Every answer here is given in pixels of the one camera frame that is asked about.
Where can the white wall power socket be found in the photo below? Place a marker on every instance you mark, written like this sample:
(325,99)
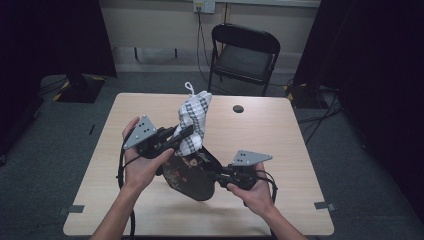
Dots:
(204,6)

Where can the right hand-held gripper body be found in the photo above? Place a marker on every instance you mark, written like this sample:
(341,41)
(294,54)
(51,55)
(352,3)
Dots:
(240,173)

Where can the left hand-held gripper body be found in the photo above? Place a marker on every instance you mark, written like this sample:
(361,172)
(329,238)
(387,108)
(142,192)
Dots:
(146,140)

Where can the white checked cloth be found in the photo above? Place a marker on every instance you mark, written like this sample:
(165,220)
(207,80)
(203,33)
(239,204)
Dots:
(193,113)

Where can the black folding chair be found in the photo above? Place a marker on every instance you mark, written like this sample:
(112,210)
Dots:
(243,60)

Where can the person's left hand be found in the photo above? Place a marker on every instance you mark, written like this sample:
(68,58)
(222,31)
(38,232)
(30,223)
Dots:
(140,173)

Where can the person's right hand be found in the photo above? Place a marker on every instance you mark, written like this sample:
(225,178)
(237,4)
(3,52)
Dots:
(256,196)

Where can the dark curtain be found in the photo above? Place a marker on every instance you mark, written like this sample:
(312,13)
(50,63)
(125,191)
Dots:
(383,66)
(50,33)

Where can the black floor tape strip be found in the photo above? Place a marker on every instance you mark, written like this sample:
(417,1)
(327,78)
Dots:
(92,129)

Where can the grey tape mark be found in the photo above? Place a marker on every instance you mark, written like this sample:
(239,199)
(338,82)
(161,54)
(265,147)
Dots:
(323,206)
(75,209)

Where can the black floral cloth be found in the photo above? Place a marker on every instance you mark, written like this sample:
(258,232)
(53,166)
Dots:
(190,180)

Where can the black stand base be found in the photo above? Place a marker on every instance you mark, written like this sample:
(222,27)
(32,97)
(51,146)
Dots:
(80,90)
(301,96)

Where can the grey wall duct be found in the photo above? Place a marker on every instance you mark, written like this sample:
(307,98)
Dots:
(155,55)

